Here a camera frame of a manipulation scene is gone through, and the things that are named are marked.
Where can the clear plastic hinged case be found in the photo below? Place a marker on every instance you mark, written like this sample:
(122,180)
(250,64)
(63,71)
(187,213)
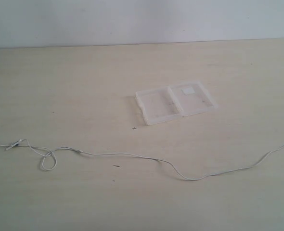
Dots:
(174,101)

